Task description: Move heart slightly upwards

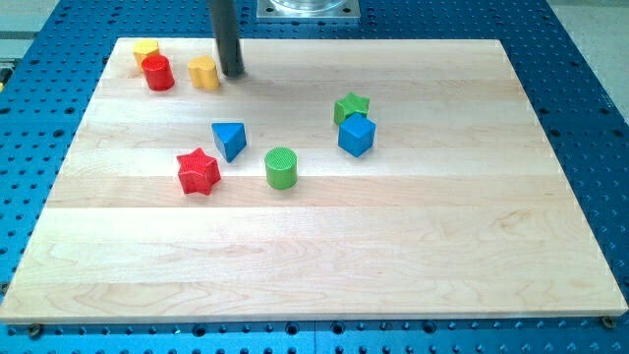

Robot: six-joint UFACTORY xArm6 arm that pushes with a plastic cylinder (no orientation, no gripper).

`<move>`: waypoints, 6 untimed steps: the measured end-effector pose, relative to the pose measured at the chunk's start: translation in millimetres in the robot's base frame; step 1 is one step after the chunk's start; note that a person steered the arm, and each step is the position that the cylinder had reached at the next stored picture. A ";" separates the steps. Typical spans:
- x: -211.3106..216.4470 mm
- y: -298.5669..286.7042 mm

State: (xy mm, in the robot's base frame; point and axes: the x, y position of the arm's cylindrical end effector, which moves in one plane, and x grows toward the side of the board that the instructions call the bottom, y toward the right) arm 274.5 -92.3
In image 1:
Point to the green cylinder block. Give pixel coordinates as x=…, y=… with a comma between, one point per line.
x=281, y=168

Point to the red cylinder block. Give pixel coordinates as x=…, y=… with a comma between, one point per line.
x=157, y=72

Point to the red star block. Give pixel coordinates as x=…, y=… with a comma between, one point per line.
x=198, y=172

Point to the yellow heart block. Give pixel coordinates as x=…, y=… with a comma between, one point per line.
x=203, y=73

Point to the green star block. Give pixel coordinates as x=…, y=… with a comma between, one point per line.
x=349, y=105

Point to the right board stop screw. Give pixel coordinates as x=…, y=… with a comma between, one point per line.
x=608, y=322

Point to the left board stop screw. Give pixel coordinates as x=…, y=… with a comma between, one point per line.
x=34, y=331

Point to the light wooden board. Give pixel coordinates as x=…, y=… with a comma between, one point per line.
x=460, y=209

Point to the blue cube block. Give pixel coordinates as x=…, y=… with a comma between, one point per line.
x=356, y=134

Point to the yellow hexagon block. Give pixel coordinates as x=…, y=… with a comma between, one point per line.
x=144, y=48

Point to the board stop screw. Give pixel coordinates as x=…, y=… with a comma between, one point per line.
x=34, y=331
x=608, y=322

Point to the blue triangle block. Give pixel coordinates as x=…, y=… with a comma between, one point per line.
x=230, y=139

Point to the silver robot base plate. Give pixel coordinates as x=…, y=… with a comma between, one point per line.
x=280, y=10

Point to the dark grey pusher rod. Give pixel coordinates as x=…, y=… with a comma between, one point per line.
x=227, y=37

